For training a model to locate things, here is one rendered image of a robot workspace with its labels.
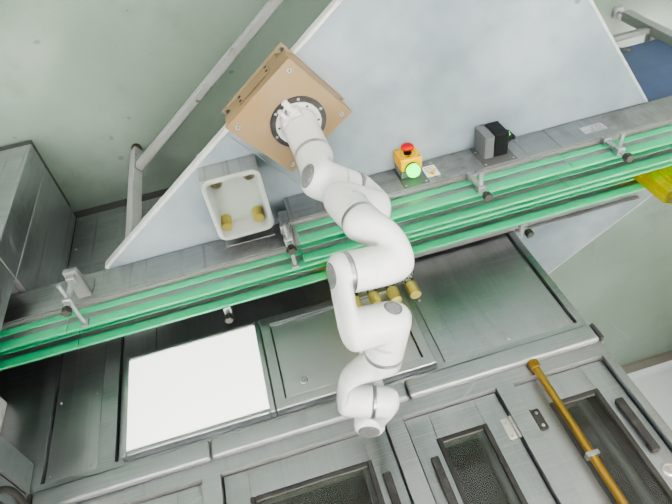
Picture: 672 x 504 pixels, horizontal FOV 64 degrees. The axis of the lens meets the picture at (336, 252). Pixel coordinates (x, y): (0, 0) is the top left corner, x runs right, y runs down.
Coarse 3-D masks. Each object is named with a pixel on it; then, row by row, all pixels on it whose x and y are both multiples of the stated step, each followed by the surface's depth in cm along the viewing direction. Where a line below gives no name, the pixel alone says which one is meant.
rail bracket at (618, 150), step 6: (600, 138) 172; (606, 138) 171; (606, 144) 172; (612, 144) 169; (618, 144) 166; (612, 150) 168; (618, 150) 166; (624, 150) 166; (624, 156) 164; (630, 156) 163
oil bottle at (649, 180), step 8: (640, 176) 180; (648, 176) 176; (656, 176) 175; (664, 176) 174; (648, 184) 177; (656, 184) 173; (664, 184) 171; (656, 192) 174; (664, 192) 171; (664, 200) 172
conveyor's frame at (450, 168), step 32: (576, 128) 178; (608, 128) 176; (640, 128) 174; (448, 160) 174; (512, 160) 170; (160, 256) 174; (192, 256) 171; (224, 256) 169; (256, 256) 168; (64, 288) 168; (96, 288) 167; (128, 288) 165; (32, 320) 162
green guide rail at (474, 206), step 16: (640, 160) 177; (656, 160) 175; (560, 176) 176; (576, 176) 175; (592, 176) 173; (608, 176) 172; (496, 192) 174; (512, 192) 173; (528, 192) 172; (544, 192) 171; (448, 208) 172; (464, 208) 171; (480, 208) 169; (496, 208) 169; (400, 224) 169; (416, 224) 168; (432, 224) 167; (320, 240) 168; (336, 240) 168; (352, 240) 166; (304, 256) 164; (320, 256) 163
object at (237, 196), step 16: (224, 176) 152; (240, 176) 153; (256, 176) 156; (208, 192) 157; (224, 192) 163; (240, 192) 165; (256, 192) 166; (208, 208) 157; (224, 208) 167; (240, 208) 168; (240, 224) 169; (256, 224) 168; (272, 224) 167
